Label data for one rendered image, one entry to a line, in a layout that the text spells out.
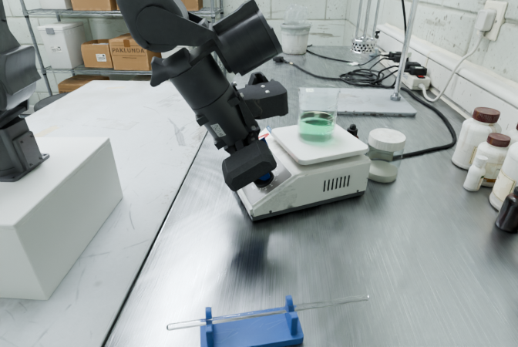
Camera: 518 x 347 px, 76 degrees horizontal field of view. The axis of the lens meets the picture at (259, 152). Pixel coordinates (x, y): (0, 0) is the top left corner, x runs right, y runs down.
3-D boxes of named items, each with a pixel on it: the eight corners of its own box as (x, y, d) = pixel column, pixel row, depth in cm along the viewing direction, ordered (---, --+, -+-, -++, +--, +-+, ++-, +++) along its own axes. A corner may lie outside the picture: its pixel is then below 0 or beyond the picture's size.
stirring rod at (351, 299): (165, 331, 30) (371, 299, 33) (165, 323, 30) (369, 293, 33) (166, 331, 31) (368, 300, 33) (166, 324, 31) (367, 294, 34)
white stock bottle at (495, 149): (461, 176, 59) (476, 133, 55) (478, 170, 61) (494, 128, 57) (488, 190, 55) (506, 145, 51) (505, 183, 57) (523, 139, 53)
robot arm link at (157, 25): (129, 18, 32) (234, -50, 30) (144, 11, 39) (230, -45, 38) (195, 112, 37) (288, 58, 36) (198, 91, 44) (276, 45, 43)
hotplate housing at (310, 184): (250, 225, 48) (250, 178, 44) (227, 179, 59) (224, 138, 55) (378, 193, 55) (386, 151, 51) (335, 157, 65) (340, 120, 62)
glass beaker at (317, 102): (311, 128, 57) (315, 80, 53) (342, 139, 53) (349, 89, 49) (284, 140, 53) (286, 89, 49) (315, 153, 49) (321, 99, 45)
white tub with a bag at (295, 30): (284, 48, 164) (285, 1, 154) (312, 50, 159) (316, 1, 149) (275, 54, 152) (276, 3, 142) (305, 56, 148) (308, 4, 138)
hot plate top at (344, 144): (300, 166, 47) (301, 161, 46) (268, 133, 57) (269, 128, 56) (371, 153, 51) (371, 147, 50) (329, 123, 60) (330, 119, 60)
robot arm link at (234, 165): (192, 145, 33) (244, 113, 33) (185, 80, 48) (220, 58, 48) (233, 195, 38) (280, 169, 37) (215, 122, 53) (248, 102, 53)
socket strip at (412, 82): (410, 90, 104) (413, 76, 102) (378, 61, 139) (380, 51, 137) (428, 90, 103) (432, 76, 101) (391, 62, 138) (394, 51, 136)
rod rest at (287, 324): (200, 361, 31) (197, 337, 29) (200, 328, 34) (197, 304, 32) (304, 344, 32) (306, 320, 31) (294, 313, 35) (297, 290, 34)
